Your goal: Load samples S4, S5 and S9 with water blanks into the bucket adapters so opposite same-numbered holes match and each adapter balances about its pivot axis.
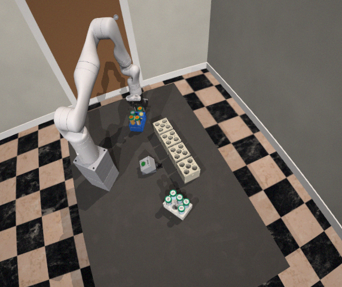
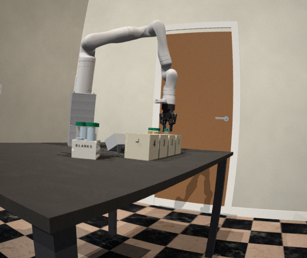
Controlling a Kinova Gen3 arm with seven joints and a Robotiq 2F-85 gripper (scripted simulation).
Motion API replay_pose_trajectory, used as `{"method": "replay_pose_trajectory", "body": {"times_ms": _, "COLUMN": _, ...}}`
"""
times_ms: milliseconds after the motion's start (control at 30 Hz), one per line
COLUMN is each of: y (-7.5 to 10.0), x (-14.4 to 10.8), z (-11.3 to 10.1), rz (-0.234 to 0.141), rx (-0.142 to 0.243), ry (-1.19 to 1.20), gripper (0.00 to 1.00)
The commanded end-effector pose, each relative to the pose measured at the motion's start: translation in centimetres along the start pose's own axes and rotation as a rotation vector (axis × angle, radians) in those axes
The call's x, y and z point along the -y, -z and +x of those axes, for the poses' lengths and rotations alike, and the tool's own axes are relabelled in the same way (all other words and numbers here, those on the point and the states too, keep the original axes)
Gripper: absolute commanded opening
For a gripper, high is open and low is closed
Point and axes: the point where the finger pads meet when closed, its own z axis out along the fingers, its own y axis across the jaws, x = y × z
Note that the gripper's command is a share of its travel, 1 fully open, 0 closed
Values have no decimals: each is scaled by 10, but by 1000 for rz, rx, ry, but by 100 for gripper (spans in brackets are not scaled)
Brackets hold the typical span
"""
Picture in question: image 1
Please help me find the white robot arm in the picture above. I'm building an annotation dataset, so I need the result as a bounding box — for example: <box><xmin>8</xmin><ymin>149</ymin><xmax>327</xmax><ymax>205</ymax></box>
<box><xmin>54</xmin><ymin>17</ymin><xmax>142</xmax><ymax>164</ymax></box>

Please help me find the cream tube adapter with holes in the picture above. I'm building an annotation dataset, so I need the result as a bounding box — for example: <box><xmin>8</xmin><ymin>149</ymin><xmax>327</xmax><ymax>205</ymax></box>
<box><xmin>176</xmin><ymin>156</ymin><xmax>200</xmax><ymax>184</ymax></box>

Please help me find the white tube rack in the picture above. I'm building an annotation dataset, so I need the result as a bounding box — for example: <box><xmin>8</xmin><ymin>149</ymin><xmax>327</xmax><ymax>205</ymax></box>
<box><xmin>163</xmin><ymin>199</ymin><xmax>193</xmax><ymax>220</ymax></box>

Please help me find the blue tube rack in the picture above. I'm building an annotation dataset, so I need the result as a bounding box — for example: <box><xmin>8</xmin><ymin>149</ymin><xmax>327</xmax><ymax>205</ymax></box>
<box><xmin>129</xmin><ymin>112</ymin><xmax>146</xmax><ymax>132</ymax></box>

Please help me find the cream square bucket adapter with holes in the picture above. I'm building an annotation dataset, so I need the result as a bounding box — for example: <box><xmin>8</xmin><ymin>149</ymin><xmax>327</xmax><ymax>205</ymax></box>
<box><xmin>160</xmin><ymin>129</ymin><xmax>181</xmax><ymax>155</ymax></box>
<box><xmin>153</xmin><ymin>118</ymin><xmax>173</xmax><ymax>142</ymax></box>
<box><xmin>168</xmin><ymin>142</ymin><xmax>190</xmax><ymax>169</ymax></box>

